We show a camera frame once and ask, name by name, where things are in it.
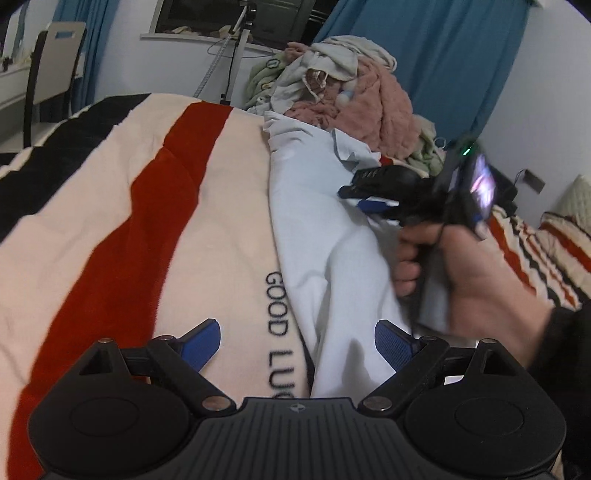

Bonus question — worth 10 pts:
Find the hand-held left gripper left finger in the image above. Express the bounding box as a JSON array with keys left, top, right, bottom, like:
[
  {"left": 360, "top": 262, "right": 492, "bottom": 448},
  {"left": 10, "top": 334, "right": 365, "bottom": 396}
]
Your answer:
[{"left": 74, "top": 318, "right": 238, "bottom": 415}]

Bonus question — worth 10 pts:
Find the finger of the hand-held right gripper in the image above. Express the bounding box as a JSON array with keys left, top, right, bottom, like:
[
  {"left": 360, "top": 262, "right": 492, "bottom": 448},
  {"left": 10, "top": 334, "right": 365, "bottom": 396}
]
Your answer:
[
  {"left": 356, "top": 198, "right": 406, "bottom": 219},
  {"left": 338, "top": 166, "right": 409, "bottom": 200}
]

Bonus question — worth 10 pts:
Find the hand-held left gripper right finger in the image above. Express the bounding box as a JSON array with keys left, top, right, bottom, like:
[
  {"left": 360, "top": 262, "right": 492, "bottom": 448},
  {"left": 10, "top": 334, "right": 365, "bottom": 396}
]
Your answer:
[{"left": 358, "top": 318, "right": 523, "bottom": 415}]

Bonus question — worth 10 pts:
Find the white t-shirt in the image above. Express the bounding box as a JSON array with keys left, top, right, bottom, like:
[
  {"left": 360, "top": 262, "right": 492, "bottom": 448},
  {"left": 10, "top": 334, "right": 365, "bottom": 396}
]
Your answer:
[{"left": 261, "top": 110, "right": 459, "bottom": 401}]

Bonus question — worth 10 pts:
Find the person's right hand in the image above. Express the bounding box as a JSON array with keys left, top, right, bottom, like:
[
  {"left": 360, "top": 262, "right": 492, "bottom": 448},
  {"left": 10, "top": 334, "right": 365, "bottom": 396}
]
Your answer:
[{"left": 394, "top": 222, "right": 556, "bottom": 354}]

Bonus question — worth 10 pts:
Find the pale green blanket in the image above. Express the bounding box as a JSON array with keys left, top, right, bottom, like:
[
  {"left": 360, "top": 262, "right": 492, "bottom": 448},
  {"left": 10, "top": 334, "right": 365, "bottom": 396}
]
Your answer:
[{"left": 405, "top": 114, "right": 447, "bottom": 177}]

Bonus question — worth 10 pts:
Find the pink fluffy blanket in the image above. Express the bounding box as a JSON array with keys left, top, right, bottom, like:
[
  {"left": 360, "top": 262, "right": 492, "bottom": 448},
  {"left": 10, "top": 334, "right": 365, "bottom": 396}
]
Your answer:
[{"left": 283, "top": 41, "right": 415, "bottom": 163}]

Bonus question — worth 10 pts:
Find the black armchair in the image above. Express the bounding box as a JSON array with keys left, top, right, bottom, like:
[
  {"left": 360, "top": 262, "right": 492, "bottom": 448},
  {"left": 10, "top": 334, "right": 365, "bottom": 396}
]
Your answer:
[{"left": 490, "top": 168, "right": 523, "bottom": 217}]

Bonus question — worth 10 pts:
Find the grey hoodie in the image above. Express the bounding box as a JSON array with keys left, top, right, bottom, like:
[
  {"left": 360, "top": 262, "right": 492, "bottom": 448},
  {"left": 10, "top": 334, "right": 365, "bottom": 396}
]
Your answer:
[{"left": 269, "top": 46, "right": 362, "bottom": 112}]

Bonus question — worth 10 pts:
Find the wide blue curtain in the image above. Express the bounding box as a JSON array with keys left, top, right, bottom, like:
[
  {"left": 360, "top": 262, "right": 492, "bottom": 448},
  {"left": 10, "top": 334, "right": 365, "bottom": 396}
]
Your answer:
[{"left": 313, "top": 0, "right": 533, "bottom": 158}]

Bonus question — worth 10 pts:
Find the beige crumpled garment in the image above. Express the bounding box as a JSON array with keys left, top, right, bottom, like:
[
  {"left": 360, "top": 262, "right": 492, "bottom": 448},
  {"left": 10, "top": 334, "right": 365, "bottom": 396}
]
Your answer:
[{"left": 311, "top": 34, "right": 399, "bottom": 73}]

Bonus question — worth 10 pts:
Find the beige quilted pillow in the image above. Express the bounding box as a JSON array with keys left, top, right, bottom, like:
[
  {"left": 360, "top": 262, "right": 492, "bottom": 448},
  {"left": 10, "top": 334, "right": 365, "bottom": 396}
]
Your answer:
[{"left": 539, "top": 174, "right": 591, "bottom": 232}]

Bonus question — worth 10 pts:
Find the pale green patterned garment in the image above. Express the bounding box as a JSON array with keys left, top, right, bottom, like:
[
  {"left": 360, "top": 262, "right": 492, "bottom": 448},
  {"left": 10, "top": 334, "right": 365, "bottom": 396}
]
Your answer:
[{"left": 243, "top": 52, "right": 288, "bottom": 112}]

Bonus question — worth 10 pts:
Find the striped fleece blanket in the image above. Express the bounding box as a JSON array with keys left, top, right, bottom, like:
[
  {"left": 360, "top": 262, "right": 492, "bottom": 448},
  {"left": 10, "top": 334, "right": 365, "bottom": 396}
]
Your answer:
[{"left": 0, "top": 91, "right": 591, "bottom": 480}]

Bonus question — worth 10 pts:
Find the silver tripod stand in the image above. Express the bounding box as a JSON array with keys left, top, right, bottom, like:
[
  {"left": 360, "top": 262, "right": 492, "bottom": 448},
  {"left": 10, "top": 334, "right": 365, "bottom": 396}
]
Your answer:
[{"left": 220, "top": 0, "right": 260, "bottom": 108}]

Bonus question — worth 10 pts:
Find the dark window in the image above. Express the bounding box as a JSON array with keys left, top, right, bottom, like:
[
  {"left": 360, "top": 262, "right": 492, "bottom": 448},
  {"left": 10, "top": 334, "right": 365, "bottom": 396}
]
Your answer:
[{"left": 140, "top": 0, "right": 334, "bottom": 48}]

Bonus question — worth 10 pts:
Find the narrow blue curtain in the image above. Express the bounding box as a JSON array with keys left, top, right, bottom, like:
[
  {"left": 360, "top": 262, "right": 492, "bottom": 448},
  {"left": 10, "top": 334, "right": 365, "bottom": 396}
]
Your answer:
[{"left": 50, "top": 0, "right": 122, "bottom": 112}]

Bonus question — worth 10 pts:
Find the black and beige chair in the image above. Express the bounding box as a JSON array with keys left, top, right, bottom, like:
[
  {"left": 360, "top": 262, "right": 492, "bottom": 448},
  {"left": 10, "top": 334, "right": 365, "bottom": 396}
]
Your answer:
[{"left": 21, "top": 20, "right": 89, "bottom": 149}]

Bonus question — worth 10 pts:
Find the white dressing table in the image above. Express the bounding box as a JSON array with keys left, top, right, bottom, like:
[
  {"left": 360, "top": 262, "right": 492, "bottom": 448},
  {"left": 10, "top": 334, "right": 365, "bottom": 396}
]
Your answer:
[{"left": 0, "top": 59, "right": 34, "bottom": 154}]

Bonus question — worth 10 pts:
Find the grey wall socket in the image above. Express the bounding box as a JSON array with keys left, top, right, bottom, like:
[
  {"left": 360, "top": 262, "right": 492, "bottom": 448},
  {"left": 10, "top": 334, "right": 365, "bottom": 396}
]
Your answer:
[{"left": 515, "top": 169, "right": 547, "bottom": 193}]

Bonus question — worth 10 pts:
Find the wire clothes hanger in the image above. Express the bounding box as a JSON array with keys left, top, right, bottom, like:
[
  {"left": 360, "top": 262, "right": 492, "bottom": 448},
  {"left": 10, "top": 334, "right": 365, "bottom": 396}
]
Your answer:
[{"left": 207, "top": 36, "right": 279, "bottom": 59}]

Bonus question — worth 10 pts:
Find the grey flexible hose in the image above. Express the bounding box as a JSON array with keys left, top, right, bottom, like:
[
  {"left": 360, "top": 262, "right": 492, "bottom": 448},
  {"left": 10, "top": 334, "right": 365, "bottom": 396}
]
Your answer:
[{"left": 193, "top": 38, "right": 232, "bottom": 101}]

